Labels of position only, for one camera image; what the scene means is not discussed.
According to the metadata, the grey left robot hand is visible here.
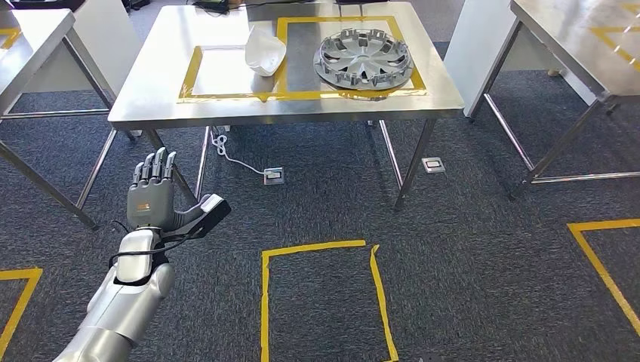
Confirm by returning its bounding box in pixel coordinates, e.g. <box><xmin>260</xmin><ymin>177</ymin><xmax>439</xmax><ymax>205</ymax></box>
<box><xmin>126</xmin><ymin>147</ymin><xmax>211</xmax><ymax>232</ymax></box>

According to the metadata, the white curved plastic part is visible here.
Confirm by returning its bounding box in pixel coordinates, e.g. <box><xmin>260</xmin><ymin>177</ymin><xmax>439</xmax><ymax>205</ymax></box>
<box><xmin>244</xmin><ymin>25</ymin><xmax>288</xmax><ymax>78</ymax></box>

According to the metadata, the steel workbench table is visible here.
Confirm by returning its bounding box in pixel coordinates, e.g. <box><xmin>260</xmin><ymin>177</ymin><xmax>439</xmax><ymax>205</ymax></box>
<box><xmin>107</xmin><ymin>1</ymin><xmax>466</xmax><ymax>213</ymax></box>

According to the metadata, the toothed metal part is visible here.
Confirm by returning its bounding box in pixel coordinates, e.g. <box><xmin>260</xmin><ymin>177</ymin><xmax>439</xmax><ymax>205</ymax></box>
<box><xmin>313</xmin><ymin>28</ymin><xmax>415</xmax><ymax>91</ymax></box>

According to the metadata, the yellow floor tape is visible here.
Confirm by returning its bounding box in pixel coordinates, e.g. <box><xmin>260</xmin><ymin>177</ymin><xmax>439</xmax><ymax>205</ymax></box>
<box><xmin>567</xmin><ymin>219</ymin><xmax>640</xmax><ymax>339</ymax></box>
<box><xmin>260</xmin><ymin>239</ymin><xmax>400</xmax><ymax>362</ymax></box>
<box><xmin>0</xmin><ymin>268</ymin><xmax>44</xmax><ymax>358</ymax></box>

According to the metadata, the white desk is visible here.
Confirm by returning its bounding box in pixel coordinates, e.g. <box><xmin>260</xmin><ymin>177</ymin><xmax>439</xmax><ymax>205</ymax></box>
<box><xmin>22</xmin><ymin>0</ymin><xmax>143</xmax><ymax>96</ymax></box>
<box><xmin>444</xmin><ymin>0</ymin><xmax>597</xmax><ymax>119</ymax></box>

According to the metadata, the steel side table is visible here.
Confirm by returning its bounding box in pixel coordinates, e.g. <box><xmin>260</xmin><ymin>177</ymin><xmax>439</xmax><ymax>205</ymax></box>
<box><xmin>467</xmin><ymin>0</ymin><xmax>640</xmax><ymax>202</ymax></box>
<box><xmin>0</xmin><ymin>8</ymin><xmax>137</xmax><ymax>232</ymax></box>

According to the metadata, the black power adapter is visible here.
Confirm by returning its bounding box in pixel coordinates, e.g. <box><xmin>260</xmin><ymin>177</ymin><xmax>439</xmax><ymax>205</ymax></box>
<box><xmin>192</xmin><ymin>0</ymin><xmax>231</xmax><ymax>14</ymax></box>

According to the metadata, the yellow table tape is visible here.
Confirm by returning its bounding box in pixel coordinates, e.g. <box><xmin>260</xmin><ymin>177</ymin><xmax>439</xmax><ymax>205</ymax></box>
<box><xmin>0</xmin><ymin>28</ymin><xmax>23</xmax><ymax>51</ymax></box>
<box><xmin>589</xmin><ymin>2</ymin><xmax>640</xmax><ymax>75</ymax></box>

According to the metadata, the black equipment case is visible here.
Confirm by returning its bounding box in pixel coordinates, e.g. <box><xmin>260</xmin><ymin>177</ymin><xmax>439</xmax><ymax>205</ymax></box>
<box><xmin>10</xmin><ymin>0</ymin><xmax>87</xmax><ymax>12</ymax></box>

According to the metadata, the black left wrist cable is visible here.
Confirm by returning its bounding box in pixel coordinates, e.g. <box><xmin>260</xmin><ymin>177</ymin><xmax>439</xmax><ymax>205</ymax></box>
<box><xmin>109</xmin><ymin>219</ymin><xmax>204</xmax><ymax>271</ymax></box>

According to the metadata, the white floor cable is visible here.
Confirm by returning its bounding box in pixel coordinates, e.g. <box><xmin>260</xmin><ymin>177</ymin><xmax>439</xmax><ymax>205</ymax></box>
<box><xmin>210</xmin><ymin>132</ymin><xmax>267</xmax><ymax>176</ymax></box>

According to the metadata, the yellow table tape frame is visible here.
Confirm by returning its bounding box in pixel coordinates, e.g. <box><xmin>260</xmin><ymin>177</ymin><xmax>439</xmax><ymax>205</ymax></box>
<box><xmin>178</xmin><ymin>16</ymin><xmax>427</xmax><ymax>103</ymax></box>

